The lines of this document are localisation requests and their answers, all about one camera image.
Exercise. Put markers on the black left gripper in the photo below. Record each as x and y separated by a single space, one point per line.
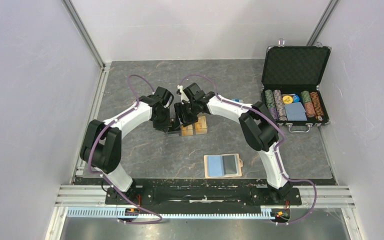
163 127

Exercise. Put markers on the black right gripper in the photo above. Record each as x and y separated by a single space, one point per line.
180 109

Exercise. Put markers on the cream leather card holder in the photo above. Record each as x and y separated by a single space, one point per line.
217 166

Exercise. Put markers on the black credit card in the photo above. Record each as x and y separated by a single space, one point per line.
230 165

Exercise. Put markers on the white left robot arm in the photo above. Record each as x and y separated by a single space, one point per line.
101 148

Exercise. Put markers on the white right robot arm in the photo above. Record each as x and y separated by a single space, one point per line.
258 126

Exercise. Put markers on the gold credit card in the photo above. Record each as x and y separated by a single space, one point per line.
187 131
201 127

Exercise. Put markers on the clear acrylic card stand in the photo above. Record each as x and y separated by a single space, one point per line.
175 132

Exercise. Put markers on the blue playing card deck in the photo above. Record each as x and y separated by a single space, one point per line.
295 112

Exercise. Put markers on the green blue grey block stack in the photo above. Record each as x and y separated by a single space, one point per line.
236 100

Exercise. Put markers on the yellow dealer chip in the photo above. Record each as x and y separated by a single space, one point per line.
287 99

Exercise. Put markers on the black poker chip case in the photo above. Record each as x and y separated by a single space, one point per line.
292 70

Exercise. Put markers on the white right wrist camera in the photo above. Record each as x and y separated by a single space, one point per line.
182 94

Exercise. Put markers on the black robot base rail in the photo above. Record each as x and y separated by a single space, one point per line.
210 196

